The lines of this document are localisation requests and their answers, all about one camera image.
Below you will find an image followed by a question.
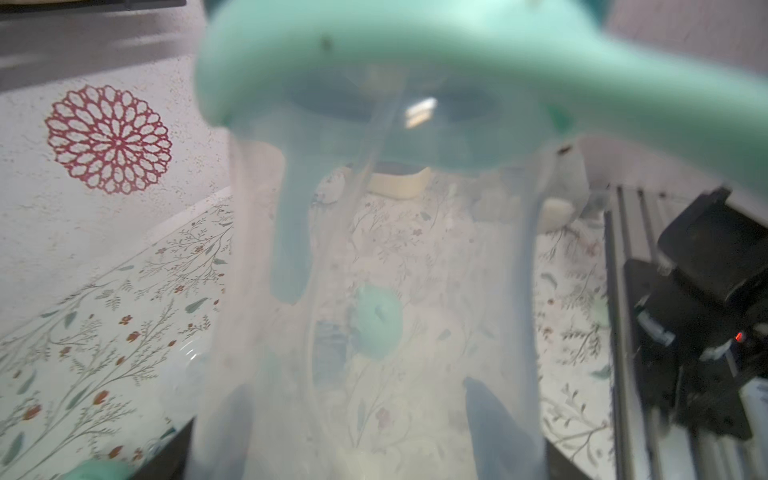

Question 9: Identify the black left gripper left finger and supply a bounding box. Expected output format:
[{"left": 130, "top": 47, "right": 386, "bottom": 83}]
[{"left": 130, "top": 418, "right": 195, "bottom": 480}]

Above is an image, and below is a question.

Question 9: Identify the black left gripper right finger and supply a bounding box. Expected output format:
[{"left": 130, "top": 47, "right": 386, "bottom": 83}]
[{"left": 463, "top": 377, "right": 587, "bottom": 479}]

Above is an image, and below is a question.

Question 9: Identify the clear baby bottle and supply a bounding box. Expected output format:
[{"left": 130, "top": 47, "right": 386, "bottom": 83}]
[
  {"left": 186, "top": 65, "right": 556, "bottom": 479},
  {"left": 61, "top": 460, "right": 135, "bottom": 480}
]

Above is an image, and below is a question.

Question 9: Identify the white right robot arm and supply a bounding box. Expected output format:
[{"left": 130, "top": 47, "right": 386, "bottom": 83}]
[{"left": 604, "top": 188, "right": 767, "bottom": 479}]

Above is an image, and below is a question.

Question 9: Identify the mint bottle cap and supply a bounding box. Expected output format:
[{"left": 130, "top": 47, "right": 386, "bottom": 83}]
[{"left": 350, "top": 283, "right": 404, "bottom": 360}]

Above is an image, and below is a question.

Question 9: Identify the grey white plush toy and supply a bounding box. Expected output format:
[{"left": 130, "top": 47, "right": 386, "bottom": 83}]
[{"left": 470, "top": 143, "right": 590, "bottom": 234}]

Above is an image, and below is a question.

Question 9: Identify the cream box dark lid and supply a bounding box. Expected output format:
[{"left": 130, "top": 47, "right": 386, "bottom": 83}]
[{"left": 367, "top": 162, "right": 432, "bottom": 200}]

